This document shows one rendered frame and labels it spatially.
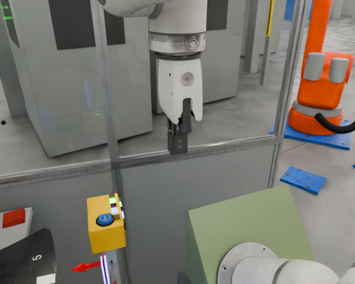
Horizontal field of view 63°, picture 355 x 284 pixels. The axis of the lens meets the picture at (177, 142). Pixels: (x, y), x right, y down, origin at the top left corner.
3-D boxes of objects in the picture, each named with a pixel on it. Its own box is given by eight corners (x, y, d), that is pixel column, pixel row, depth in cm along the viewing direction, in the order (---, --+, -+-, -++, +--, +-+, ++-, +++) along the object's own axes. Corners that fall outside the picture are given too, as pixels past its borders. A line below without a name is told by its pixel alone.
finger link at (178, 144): (193, 124, 47) (192, 159, 50) (186, 116, 49) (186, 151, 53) (174, 126, 46) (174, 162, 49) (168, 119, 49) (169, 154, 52)
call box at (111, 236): (91, 222, 99) (86, 197, 94) (120, 216, 102) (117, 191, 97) (93, 258, 86) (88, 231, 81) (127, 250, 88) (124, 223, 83)
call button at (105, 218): (98, 218, 87) (97, 213, 86) (111, 215, 88) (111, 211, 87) (98, 227, 83) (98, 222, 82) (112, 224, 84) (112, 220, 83)
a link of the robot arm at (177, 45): (216, 34, 40) (214, 56, 41) (194, 27, 48) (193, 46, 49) (157, 36, 38) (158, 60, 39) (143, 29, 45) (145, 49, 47)
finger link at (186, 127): (196, 125, 42) (187, 137, 47) (185, 78, 44) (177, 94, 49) (189, 126, 42) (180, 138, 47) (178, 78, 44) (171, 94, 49)
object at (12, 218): (3, 216, 118) (1, 212, 117) (25, 210, 121) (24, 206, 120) (2, 229, 111) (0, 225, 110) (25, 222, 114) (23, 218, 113)
